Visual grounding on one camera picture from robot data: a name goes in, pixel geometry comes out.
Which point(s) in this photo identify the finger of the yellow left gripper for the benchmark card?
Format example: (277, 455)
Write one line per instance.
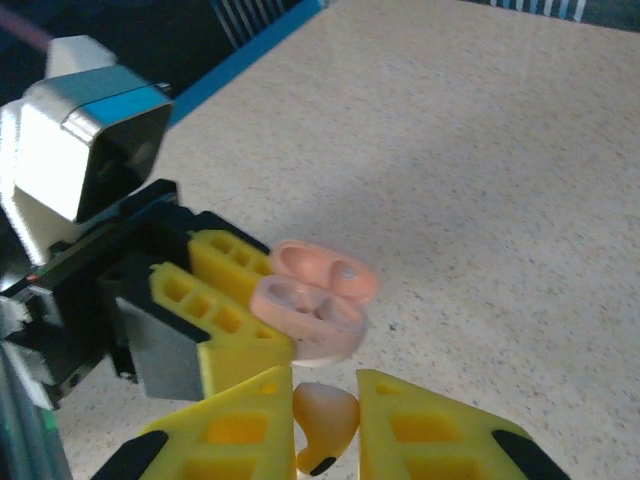
(225, 255)
(235, 350)

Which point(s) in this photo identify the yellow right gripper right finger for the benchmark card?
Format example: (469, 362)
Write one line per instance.
(430, 440)

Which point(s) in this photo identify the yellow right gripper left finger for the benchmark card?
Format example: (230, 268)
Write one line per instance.
(235, 440)

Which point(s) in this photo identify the pink earbud charging case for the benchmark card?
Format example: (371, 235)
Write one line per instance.
(310, 320)

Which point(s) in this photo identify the blue table border strip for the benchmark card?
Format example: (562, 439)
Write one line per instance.
(240, 60)

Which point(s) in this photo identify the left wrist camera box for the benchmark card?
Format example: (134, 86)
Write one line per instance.
(100, 105)

